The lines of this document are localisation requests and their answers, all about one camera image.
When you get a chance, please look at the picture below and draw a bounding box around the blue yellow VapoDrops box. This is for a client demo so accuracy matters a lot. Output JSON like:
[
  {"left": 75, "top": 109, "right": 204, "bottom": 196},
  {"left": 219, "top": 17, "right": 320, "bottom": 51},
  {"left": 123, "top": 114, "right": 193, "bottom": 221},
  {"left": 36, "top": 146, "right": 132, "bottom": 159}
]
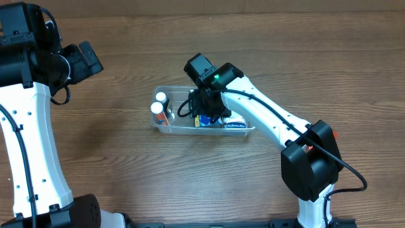
[{"left": 194, "top": 115, "right": 223, "bottom": 128}]

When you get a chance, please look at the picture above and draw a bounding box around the white orange plaster box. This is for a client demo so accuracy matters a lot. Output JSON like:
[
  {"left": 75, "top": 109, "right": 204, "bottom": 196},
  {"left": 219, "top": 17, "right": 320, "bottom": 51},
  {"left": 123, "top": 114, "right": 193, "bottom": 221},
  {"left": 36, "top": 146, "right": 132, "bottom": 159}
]
[{"left": 222, "top": 113, "right": 247, "bottom": 129}]

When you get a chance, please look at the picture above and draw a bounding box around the clear plastic container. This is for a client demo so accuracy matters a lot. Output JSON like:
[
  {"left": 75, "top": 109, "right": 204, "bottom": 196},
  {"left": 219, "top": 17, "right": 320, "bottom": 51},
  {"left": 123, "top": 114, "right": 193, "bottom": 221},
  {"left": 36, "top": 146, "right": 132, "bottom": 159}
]
[{"left": 151, "top": 85, "right": 256, "bottom": 136}]

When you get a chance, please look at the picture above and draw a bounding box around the black bottle white cap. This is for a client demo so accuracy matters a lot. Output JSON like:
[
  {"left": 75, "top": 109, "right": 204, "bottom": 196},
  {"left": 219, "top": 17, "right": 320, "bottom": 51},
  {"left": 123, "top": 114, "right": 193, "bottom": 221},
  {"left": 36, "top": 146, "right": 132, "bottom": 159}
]
[{"left": 155, "top": 92, "right": 172, "bottom": 117}]

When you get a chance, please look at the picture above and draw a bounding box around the orange tube white cap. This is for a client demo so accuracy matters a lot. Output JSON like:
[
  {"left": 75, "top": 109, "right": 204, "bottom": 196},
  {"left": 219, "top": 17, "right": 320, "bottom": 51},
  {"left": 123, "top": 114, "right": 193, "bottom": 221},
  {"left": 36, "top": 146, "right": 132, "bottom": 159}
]
[{"left": 150, "top": 102, "right": 169, "bottom": 125}]

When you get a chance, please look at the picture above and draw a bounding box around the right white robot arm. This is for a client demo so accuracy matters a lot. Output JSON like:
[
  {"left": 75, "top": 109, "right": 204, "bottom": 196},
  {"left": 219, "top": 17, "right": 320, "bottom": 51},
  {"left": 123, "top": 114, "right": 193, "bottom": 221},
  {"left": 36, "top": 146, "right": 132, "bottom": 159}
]
[{"left": 184, "top": 56, "right": 343, "bottom": 227}]

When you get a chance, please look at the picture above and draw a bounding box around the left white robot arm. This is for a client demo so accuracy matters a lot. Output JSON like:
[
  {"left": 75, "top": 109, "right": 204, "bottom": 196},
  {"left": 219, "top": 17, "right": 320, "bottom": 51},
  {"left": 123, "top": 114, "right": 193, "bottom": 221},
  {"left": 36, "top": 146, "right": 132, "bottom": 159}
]
[{"left": 1, "top": 33, "right": 130, "bottom": 227}]

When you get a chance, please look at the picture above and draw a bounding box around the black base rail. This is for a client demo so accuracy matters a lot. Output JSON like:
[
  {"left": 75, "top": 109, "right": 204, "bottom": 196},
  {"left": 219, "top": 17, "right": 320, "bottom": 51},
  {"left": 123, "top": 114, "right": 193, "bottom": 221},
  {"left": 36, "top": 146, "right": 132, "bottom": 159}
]
[{"left": 126, "top": 218, "right": 358, "bottom": 228}]

